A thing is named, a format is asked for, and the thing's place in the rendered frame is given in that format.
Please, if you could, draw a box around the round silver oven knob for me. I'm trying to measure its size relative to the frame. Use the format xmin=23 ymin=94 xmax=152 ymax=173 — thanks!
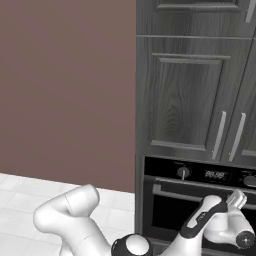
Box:
xmin=242 ymin=175 xmax=256 ymax=188
xmin=176 ymin=166 xmax=191 ymax=181

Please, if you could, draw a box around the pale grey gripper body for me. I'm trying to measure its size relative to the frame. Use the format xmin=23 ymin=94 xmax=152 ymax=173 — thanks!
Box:
xmin=227 ymin=188 xmax=249 ymax=211

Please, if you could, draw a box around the black glass oven door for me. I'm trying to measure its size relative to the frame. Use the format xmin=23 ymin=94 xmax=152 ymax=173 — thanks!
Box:
xmin=142 ymin=175 xmax=256 ymax=256

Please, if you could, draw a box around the black built-in oven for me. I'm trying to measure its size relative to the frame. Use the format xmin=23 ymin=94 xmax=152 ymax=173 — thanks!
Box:
xmin=134 ymin=154 xmax=256 ymax=256

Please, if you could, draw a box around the silver cupboard bar handle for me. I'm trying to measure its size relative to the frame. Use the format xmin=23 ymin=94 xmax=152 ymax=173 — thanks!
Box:
xmin=244 ymin=0 xmax=256 ymax=24
xmin=228 ymin=112 xmax=247 ymax=163
xmin=211 ymin=110 xmax=228 ymax=161

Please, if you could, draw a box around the narrow dark grey cupboard door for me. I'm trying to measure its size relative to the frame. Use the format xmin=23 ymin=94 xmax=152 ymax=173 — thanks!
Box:
xmin=221 ymin=39 xmax=256 ymax=168

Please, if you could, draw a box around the silver oven door handle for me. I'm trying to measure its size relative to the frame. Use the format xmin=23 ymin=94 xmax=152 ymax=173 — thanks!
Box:
xmin=152 ymin=182 xmax=256 ymax=211

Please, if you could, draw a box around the wide dark grey cupboard door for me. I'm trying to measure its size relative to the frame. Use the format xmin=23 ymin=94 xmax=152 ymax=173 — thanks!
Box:
xmin=136 ymin=35 xmax=253 ymax=163

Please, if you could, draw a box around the short dark grey cupboard door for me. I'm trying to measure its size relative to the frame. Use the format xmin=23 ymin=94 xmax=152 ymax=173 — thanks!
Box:
xmin=136 ymin=0 xmax=256 ymax=38

